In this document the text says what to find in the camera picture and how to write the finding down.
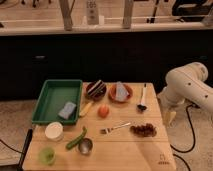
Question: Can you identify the dark red grape bunch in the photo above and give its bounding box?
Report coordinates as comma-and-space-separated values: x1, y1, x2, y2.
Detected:
130, 123, 157, 137

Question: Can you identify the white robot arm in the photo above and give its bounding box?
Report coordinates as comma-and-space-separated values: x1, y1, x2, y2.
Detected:
157, 62, 213, 126

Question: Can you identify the grey blue folded cloth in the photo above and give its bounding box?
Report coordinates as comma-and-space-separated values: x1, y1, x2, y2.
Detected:
115, 82, 129, 102

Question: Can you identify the orange fruit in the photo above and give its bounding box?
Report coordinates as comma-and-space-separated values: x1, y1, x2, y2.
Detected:
98, 104, 109, 118

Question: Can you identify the dark brown bowl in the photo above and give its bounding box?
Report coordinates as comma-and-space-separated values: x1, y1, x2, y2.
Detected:
86, 80, 107, 101

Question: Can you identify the striped brown white cloth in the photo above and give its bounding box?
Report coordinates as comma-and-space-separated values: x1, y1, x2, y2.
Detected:
87, 80, 104, 96

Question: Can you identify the yellow banana piece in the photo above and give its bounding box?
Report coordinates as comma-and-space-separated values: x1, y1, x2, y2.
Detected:
79, 101, 93, 117

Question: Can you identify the small steel cup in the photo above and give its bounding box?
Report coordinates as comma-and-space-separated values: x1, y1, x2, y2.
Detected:
78, 138, 93, 155

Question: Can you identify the green chili pepper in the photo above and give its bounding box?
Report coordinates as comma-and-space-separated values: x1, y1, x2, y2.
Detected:
65, 126, 87, 150

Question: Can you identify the green plastic tray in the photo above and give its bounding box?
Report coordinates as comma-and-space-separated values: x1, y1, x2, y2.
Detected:
32, 79, 82, 125

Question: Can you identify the white round container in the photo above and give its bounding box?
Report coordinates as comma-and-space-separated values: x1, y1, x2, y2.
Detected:
45, 122, 63, 141

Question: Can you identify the light green plastic cup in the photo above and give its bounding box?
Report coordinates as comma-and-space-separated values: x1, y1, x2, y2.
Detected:
38, 147, 55, 165

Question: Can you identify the black cable on floor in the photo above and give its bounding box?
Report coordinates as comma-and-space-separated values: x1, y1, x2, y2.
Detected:
170, 103, 201, 171

